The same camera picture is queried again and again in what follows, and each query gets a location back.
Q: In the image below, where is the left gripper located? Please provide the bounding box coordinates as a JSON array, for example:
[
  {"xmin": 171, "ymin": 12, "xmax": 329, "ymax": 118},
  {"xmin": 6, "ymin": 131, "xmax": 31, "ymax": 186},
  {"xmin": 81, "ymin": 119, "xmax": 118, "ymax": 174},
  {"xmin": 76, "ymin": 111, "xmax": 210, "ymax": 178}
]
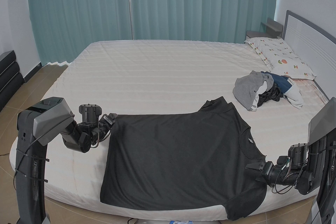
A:
[{"xmin": 99, "ymin": 113, "xmax": 118, "ymax": 130}]

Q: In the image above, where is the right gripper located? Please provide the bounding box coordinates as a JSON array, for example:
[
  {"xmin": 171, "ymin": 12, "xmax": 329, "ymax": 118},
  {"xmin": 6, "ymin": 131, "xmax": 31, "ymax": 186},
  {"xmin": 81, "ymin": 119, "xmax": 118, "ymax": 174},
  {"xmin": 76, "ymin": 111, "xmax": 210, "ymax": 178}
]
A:
[{"xmin": 245, "ymin": 161, "xmax": 291, "ymax": 187}]

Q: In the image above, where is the black T-shirt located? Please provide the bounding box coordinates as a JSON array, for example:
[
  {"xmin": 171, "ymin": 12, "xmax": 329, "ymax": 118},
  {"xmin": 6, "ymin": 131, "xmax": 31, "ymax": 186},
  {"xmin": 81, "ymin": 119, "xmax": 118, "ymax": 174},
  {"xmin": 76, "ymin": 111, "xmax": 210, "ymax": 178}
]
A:
[{"xmin": 100, "ymin": 96, "xmax": 268, "ymax": 221}]

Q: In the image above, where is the bed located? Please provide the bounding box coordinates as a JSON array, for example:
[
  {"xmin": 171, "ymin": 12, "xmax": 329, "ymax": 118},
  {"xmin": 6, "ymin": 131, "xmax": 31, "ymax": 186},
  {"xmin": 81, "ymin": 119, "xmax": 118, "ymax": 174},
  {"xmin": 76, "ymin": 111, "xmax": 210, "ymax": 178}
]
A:
[{"xmin": 9, "ymin": 10, "xmax": 336, "ymax": 221}]

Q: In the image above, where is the pile of clothes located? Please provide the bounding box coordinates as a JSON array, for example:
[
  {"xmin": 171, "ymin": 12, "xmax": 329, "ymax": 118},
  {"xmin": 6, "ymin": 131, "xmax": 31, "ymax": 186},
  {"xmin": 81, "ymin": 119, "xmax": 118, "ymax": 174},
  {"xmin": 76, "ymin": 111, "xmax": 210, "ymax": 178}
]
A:
[{"xmin": 233, "ymin": 70, "xmax": 303, "ymax": 112}]

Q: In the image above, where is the black chest of drawers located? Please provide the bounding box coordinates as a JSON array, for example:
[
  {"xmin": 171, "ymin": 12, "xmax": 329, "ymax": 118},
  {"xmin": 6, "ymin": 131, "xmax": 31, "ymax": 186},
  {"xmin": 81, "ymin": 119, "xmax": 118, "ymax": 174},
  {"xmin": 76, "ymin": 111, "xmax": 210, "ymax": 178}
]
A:
[{"xmin": 0, "ymin": 50, "xmax": 24, "ymax": 113}]

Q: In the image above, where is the white printed pillow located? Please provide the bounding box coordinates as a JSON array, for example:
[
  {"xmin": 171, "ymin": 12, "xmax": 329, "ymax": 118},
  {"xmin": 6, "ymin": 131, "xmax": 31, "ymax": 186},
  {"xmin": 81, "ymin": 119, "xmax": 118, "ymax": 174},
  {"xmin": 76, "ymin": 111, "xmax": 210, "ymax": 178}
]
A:
[{"xmin": 245, "ymin": 37, "xmax": 317, "ymax": 80}]

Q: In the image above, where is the grey bedside table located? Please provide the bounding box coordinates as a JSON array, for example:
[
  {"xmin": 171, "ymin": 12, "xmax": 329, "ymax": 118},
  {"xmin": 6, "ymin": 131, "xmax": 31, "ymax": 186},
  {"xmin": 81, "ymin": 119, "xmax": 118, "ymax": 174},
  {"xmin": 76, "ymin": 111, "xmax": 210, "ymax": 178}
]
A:
[{"xmin": 246, "ymin": 17, "xmax": 284, "ymax": 40}]

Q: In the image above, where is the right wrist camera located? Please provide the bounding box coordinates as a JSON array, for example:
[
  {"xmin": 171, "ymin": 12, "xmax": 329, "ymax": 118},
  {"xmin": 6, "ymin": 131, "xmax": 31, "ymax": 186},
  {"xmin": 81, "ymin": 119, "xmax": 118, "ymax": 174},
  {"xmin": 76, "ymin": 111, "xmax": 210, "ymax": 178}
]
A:
[{"xmin": 278, "ymin": 156, "xmax": 290, "ymax": 169}]

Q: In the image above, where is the black cable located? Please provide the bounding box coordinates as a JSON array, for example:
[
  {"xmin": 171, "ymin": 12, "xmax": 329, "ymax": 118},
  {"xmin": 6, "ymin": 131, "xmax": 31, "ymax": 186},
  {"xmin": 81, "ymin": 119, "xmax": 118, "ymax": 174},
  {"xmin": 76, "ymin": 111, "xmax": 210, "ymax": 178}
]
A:
[{"xmin": 14, "ymin": 115, "xmax": 74, "ymax": 179}]

